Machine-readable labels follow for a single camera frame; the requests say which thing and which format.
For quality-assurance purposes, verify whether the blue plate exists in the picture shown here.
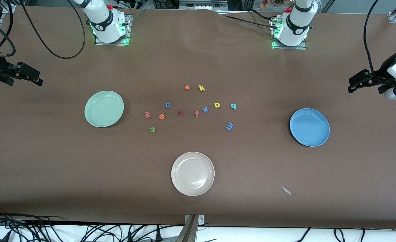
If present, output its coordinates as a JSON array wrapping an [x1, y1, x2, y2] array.
[[289, 108, 331, 147]]

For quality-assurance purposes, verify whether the green plate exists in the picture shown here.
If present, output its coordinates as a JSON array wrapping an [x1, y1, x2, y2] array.
[[84, 90, 125, 128]]

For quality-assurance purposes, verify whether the brown table cover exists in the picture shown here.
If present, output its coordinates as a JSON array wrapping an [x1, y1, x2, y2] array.
[[0, 5, 396, 229]]

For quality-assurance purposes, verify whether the orange decorative item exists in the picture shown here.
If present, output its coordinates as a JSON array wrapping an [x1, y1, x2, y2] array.
[[260, 0, 285, 9]]

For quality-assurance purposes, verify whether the grey metal box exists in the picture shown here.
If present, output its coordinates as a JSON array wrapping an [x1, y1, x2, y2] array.
[[179, 0, 229, 10]]

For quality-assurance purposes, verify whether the beige plate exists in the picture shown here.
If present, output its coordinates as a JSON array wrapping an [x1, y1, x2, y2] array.
[[171, 152, 215, 197]]

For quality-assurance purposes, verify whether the thin grey cable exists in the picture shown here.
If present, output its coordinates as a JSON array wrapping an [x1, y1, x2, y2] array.
[[129, 9, 146, 23]]

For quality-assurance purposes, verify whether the black cable bundle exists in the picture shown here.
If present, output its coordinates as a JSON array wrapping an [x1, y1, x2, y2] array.
[[0, 207, 185, 242]]

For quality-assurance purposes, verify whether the silver metal bracket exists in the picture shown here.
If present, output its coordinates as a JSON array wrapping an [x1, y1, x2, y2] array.
[[184, 214, 204, 226]]

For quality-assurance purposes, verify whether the grey metal post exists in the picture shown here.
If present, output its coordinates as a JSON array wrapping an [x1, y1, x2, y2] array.
[[175, 215, 198, 242]]

